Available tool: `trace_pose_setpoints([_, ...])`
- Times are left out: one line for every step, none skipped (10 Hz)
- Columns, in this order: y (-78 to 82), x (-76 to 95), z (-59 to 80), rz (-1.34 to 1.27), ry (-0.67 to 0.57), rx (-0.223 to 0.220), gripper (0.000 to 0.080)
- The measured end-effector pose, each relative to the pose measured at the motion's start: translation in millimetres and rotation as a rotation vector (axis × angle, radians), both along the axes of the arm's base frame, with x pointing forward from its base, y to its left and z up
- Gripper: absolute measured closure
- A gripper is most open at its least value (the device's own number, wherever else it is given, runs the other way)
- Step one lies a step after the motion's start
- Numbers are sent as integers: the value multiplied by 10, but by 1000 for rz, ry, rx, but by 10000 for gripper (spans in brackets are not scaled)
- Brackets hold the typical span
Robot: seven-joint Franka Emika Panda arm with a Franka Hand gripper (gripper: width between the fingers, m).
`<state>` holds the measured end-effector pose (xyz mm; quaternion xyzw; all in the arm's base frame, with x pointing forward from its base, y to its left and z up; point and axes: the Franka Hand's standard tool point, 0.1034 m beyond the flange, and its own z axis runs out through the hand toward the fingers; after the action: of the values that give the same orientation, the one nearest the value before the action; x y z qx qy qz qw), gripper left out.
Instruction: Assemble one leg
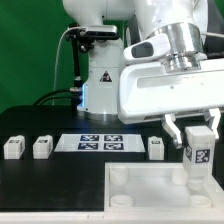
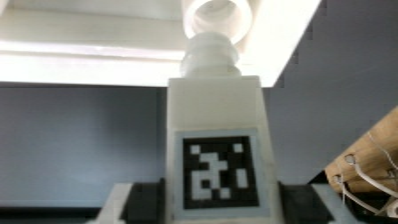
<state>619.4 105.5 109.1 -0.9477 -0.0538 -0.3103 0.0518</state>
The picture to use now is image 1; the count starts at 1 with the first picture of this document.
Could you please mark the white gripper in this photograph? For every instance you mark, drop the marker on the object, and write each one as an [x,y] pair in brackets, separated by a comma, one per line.
[147,92]

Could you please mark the white square table top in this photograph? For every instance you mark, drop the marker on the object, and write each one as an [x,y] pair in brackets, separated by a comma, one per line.
[158,186]

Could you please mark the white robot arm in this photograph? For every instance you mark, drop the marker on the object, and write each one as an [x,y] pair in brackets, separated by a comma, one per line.
[195,30]

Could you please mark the white sheet with markers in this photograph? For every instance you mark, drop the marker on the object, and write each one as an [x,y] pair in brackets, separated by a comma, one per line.
[100,143]

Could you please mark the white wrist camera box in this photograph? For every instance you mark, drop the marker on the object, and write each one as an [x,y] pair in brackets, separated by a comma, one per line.
[148,50]

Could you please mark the black camera on stand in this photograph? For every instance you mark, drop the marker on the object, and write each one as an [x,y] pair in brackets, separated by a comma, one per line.
[82,40]

